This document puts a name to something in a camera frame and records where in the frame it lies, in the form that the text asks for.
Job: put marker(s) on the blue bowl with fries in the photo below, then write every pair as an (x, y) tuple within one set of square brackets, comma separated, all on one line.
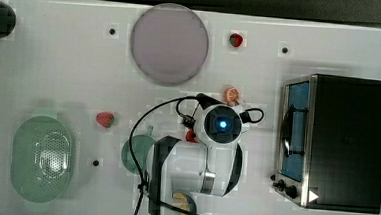
[(184, 202)]

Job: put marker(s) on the grey oval plate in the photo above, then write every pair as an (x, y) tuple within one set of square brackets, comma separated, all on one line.
[(169, 43)]

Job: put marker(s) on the black toaster oven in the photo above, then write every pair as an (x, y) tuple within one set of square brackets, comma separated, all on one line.
[(329, 144)]

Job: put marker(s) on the green perforated colander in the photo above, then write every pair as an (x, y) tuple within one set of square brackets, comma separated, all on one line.
[(41, 159)]

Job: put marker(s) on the red ketchup bottle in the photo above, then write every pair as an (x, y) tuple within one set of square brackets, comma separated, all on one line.
[(191, 136)]

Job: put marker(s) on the orange slice toy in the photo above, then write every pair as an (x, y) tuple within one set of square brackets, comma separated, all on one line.
[(231, 96)]

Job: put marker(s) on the red green strawberry toy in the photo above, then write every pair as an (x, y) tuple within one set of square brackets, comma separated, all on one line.
[(105, 119)]

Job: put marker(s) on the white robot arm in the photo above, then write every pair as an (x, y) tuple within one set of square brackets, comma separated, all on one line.
[(212, 165)]

